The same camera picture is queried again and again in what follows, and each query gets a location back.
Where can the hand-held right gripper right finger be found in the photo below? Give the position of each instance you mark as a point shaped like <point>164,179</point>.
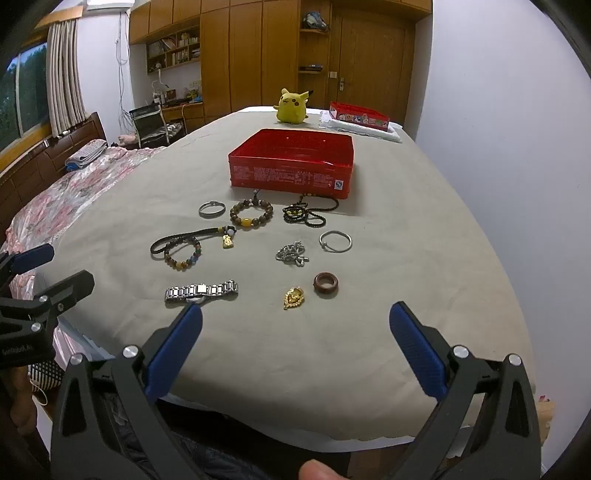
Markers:
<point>415,350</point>

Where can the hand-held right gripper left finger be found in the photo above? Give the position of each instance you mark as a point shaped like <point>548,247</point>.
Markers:
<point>178,350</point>

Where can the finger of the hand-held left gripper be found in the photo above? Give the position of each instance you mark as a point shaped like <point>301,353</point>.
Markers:
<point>32,256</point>
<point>69,286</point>

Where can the silver metal watch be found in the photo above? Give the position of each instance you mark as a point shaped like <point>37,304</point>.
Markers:
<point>203,290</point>

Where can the red plastic box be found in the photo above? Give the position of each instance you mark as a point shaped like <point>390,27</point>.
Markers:
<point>286,175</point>

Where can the person's left hand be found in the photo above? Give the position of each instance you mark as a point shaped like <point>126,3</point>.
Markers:
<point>16,406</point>

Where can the person's right hand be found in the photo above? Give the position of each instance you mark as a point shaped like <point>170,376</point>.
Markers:
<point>319,471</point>

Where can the striped bag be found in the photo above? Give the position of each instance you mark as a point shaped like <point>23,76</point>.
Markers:
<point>44,374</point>

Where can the wooden bed headboard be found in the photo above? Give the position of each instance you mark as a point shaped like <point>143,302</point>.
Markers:
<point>27,180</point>

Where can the pink floral blanket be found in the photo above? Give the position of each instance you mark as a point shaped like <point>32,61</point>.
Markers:
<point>78,189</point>

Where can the folded striped towel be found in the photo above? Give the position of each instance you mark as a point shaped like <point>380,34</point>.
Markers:
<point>85,154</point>

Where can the gold pendant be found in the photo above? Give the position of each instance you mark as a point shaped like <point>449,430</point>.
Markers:
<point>294,299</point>

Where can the thin silver bangle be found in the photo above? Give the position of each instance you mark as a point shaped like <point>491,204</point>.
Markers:
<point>324,244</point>

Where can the wide silver bangle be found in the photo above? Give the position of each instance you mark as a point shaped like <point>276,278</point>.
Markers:
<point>202,210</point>

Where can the pink plush toy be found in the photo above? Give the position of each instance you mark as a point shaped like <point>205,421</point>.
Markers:
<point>127,138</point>

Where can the window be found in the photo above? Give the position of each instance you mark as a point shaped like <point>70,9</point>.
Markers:
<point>23,92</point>

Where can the black office chair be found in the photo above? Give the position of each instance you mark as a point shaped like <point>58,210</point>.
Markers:
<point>154,129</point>

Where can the beige curtain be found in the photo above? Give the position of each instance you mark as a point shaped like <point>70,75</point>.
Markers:
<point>67,78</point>

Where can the wooden desk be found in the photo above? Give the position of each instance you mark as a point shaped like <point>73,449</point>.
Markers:
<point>191,115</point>

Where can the white folded cloth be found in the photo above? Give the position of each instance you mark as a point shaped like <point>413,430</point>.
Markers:
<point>392,134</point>

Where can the red printed tin box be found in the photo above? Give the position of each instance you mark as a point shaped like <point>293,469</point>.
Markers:
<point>360,121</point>

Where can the wooden bookshelf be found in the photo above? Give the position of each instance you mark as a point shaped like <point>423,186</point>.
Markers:
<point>175,48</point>

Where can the yellow plush toy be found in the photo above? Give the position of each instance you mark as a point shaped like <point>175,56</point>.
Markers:
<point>292,108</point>

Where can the wooden wardrobe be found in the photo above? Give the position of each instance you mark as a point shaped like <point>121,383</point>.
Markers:
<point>249,60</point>

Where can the wooden door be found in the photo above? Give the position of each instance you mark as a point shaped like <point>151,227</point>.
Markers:
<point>374,64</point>

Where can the bag on shelf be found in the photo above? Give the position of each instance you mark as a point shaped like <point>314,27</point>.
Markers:
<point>315,21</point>

